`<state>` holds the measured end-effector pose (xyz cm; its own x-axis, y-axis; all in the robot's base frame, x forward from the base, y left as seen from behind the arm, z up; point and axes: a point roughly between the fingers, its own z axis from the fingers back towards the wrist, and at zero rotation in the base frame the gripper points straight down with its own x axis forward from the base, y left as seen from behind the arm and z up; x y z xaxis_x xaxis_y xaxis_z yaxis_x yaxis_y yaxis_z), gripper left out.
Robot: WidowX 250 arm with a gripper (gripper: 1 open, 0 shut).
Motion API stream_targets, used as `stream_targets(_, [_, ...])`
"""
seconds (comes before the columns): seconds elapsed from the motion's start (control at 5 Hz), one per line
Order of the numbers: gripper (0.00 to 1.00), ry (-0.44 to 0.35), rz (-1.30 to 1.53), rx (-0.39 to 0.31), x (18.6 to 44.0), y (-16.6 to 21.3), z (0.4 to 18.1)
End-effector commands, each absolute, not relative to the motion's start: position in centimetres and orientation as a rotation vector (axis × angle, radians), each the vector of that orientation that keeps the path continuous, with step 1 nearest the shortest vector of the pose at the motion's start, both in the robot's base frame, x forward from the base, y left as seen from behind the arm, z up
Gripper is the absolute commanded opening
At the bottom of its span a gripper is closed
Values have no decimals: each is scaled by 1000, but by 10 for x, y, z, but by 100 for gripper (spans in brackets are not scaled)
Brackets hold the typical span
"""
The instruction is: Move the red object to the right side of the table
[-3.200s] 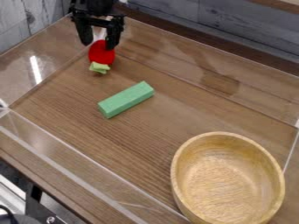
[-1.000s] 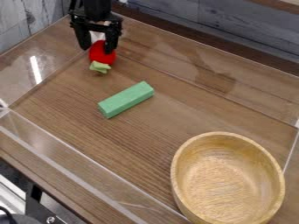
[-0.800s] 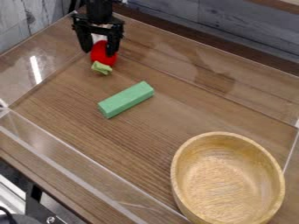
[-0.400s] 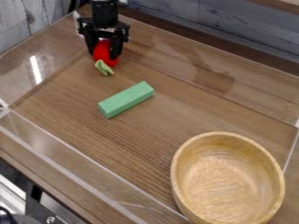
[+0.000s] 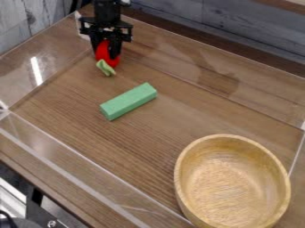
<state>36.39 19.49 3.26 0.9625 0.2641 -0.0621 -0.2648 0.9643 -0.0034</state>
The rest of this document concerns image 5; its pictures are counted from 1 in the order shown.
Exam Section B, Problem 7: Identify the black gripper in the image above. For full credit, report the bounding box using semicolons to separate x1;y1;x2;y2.
79;0;134;59

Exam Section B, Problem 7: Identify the red plush radish toy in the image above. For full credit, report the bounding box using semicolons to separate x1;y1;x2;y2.
95;40;119;77

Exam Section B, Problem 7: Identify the green rectangular block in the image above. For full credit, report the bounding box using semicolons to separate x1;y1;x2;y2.
101;83;158;121

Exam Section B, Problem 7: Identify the wooden bowl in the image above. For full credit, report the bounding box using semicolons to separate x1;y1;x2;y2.
174;134;291;228

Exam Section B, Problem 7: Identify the clear acrylic tray wall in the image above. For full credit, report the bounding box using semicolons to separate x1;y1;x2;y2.
0;17;305;228

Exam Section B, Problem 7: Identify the black table leg bracket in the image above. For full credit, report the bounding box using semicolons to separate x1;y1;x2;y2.
26;186;70;228

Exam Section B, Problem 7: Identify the black cable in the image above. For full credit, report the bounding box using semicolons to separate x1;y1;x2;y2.
0;208;22;228

